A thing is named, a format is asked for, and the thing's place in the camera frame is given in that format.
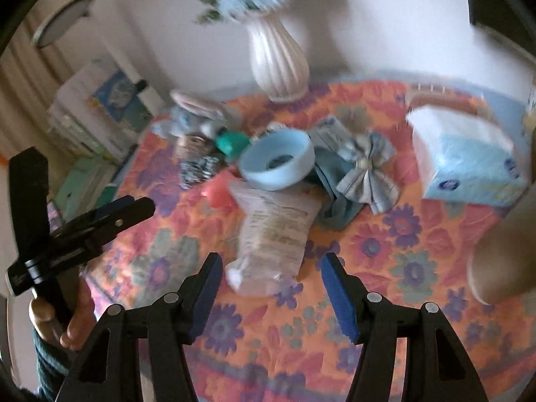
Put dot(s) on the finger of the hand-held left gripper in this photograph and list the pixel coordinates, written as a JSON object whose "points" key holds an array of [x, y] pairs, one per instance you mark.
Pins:
{"points": [[134, 213], [113, 207]]}

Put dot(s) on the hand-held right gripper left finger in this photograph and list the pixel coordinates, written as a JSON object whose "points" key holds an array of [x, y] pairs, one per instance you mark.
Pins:
{"points": [[207, 297]]}

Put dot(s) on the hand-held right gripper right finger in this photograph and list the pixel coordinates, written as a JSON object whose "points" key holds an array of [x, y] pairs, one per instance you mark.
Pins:
{"points": [[341, 301]]}

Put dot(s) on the clear plastic bag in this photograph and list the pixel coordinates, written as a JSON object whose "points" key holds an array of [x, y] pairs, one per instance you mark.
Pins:
{"points": [[272, 234]]}

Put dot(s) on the blue wipes packet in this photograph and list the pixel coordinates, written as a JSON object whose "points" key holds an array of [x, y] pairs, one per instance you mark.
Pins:
{"points": [[328, 132]]}

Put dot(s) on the person's left forearm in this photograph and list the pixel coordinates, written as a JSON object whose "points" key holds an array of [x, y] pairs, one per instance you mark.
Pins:
{"points": [[48, 368]]}

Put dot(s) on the pink soft item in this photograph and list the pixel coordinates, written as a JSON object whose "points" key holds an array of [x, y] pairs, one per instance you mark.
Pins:
{"points": [[217, 190]]}

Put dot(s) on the green soft item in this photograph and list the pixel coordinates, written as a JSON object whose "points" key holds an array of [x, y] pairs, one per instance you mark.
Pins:
{"points": [[230, 142]]}

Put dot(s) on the person's left hand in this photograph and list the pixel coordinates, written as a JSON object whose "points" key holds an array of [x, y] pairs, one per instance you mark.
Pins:
{"points": [[77, 322]]}

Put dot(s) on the green box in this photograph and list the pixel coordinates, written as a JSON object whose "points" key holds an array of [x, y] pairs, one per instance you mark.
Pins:
{"points": [[83, 184]]}

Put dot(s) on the orange floral tablecloth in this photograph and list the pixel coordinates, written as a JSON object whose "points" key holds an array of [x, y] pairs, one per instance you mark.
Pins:
{"points": [[402, 259]]}

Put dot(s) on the teal cloth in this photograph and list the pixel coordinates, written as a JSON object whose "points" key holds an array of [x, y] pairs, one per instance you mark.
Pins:
{"points": [[335, 201]]}

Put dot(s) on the stack of white boxes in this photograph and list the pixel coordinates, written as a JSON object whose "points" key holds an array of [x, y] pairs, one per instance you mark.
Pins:
{"points": [[104, 104]]}

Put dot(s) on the beige curtain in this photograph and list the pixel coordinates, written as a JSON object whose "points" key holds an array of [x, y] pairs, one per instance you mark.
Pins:
{"points": [[21, 92]]}

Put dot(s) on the grey plush bunny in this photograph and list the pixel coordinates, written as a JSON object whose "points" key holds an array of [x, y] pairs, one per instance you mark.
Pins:
{"points": [[192, 113]]}

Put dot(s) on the striped fabric bow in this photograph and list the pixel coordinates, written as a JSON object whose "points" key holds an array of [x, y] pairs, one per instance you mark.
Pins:
{"points": [[368, 176]]}

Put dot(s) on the light blue bowl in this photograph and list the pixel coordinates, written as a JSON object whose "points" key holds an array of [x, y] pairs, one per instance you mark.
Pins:
{"points": [[289, 167]]}

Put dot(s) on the light blue tissue pack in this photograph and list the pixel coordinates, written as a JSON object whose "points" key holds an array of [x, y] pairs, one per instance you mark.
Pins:
{"points": [[465, 159]]}

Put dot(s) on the white ribbed vase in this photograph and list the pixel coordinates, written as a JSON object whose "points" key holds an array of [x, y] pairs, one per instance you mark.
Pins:
{"points": [[278, 63]]}

